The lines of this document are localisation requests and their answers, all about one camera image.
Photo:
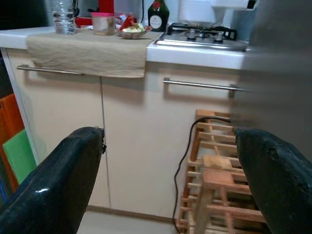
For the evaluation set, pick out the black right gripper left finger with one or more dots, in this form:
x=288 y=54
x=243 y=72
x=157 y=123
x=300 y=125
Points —
x=51 y=185

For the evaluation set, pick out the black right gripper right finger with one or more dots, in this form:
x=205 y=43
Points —
x=278 y=185

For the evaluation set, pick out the stainless steel fridge door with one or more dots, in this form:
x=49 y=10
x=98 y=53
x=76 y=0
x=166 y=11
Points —
x=275 y=61

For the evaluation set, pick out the green plastic board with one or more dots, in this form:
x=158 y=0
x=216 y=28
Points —
x=20 y=156

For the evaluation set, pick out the wooden slatted rack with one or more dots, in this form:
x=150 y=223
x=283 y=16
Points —
x=219 y=182

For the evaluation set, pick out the beige cabinet door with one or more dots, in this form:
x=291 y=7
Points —
x=146 y=146
x=61 y=104

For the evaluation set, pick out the orange plastic crate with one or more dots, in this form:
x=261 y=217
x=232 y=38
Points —
x=9 y=114

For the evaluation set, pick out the beige cloth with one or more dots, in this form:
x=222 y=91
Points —
x=87 y=53

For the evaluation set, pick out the white kitchen counter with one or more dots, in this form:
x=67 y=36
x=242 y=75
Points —
x=195 y=57

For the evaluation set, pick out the steel gas stove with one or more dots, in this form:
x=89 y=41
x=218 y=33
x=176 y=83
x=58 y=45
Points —
x=202 y=39

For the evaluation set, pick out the clear plastic water bottle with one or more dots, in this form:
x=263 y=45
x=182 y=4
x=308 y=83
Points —
x=64 y=20

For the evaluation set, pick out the pink lidded plastic container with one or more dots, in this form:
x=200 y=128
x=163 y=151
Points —
x=103 y=24

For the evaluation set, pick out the metal bowl with food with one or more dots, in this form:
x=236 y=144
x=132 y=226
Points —
x=134 y=33

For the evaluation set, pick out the black appliance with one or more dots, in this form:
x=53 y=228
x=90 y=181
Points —
x=22 y=12

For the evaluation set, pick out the red snack packet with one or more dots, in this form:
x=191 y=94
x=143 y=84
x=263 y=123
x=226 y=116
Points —
x=128 y=20

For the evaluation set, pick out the red kitchen appliance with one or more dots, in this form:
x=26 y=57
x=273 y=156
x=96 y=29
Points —
x=106 y=6

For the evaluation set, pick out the dark labelled glass bottle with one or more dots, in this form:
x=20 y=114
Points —
x=158 y=17

